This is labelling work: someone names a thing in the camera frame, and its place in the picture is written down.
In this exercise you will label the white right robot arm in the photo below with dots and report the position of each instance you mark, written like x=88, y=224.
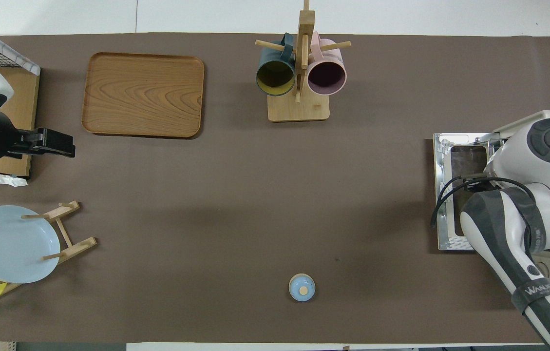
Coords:
x=547, y=161

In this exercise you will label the wooden step shelf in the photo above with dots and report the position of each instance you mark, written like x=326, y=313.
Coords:
x=24, y=107

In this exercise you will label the light blue plate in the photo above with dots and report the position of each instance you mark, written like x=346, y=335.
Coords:
x=11, y=243

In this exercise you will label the wooden serving tray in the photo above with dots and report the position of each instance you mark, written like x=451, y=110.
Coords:
x=143, y=95

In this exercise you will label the wooden plate rack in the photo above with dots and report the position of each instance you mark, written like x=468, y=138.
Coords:
x=77, y=246

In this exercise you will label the brown table mat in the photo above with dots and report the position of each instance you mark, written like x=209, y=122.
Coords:
x=236, y=195

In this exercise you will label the dark teal mug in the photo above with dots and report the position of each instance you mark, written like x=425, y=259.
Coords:
x=274, y=78

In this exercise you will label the wooden mug rack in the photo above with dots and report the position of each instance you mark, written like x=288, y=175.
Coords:
x=299, y=109

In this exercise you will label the pink mug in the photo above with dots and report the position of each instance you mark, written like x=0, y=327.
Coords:
x=326, y=78

